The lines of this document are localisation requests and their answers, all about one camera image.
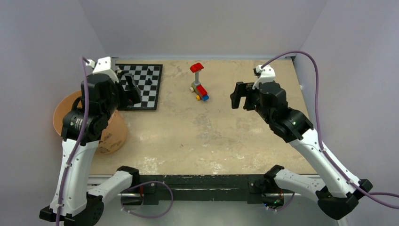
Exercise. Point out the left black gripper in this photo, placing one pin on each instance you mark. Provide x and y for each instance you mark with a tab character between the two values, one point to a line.
132	95

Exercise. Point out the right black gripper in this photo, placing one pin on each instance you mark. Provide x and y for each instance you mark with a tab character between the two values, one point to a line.
241	90

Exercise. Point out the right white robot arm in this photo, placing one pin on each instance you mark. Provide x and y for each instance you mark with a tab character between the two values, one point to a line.
337	191

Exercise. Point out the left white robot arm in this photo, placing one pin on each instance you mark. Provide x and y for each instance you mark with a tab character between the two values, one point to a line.
82	127

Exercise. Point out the orange plastic bin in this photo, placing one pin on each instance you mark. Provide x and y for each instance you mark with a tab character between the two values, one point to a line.
113	137

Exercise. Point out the black chess piece middle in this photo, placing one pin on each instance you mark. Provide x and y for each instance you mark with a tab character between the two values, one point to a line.
149	81

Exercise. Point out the black white chessboard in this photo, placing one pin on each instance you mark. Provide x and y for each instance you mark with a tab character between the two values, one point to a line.
149	93

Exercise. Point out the toy brick car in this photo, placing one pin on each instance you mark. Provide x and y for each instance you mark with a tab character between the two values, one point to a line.
201	93

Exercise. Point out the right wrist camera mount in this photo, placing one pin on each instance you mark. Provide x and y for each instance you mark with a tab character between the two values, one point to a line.
264	75

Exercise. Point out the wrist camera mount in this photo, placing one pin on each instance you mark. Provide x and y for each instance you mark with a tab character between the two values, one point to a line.
264	75
103	65

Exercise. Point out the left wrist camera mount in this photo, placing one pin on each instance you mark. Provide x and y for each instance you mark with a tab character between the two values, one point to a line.
103	65

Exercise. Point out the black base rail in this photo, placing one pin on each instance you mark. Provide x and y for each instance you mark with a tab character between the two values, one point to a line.
249	188

